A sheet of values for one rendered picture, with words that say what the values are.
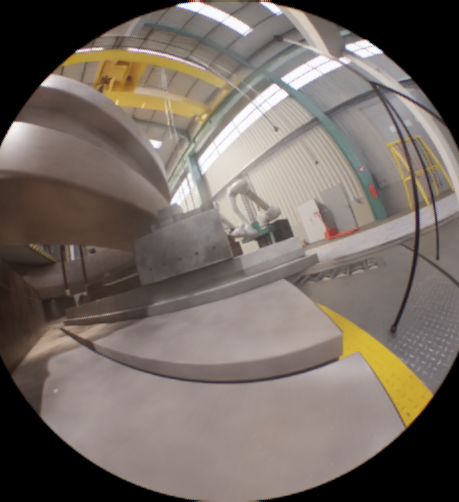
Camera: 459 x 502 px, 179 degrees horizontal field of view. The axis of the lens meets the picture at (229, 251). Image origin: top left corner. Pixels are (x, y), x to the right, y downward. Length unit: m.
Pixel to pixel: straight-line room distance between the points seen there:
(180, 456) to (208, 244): 0.59
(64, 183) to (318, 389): 0.76
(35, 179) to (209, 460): 0.71
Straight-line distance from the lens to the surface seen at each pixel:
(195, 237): 0.60
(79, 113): 1.23
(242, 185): 1.75
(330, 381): 0.17
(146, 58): 11.12
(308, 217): 7.21
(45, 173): 0.66
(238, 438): 0.15
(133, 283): 1.88
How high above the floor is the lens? 0.45
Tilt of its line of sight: 4 degrees up
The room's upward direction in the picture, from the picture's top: 18 degrees counter-clockwise
